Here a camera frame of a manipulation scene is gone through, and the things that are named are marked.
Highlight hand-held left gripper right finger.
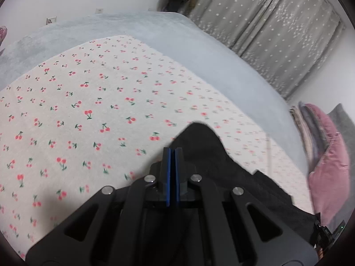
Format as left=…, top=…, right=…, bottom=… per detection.
left=174, top=148, right=319, bottom=266

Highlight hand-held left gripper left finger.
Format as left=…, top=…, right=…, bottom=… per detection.
left=26, top=147, right=171, bottom=266

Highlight black long coat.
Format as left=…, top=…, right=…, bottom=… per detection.
left=170, top=121, right=322, bottom=251

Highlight pink velvet pillow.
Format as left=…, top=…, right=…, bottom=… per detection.
left=305, top=104, right=350, bottom=223

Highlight stack of folded blankets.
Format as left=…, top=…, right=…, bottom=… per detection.
left=289, top=102, right=329, bottom=169

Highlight cherry print bed sheet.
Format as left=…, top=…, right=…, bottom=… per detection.
left=0, top=35, right=312, bottom=259

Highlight grey quilted headboard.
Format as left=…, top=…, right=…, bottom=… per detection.
left=327, top=103, right=353, bottom=135

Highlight light grey bed blanket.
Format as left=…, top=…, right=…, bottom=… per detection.
left=0, top=12, right=310, bottom=176

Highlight grey star print curtain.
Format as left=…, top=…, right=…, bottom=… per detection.
left=184, top=0, right=346, bottom=100

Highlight dark hanging trousers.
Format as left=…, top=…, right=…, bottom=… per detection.
left=162, top=0, right=190, bottom=14

